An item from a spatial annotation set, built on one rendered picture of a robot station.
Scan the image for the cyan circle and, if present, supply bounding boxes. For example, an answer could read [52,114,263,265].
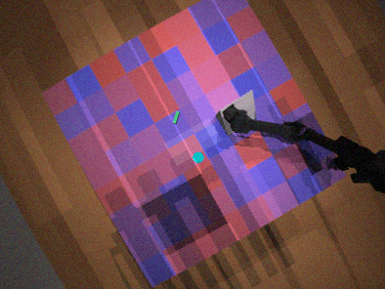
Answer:
[192,152,203,163]

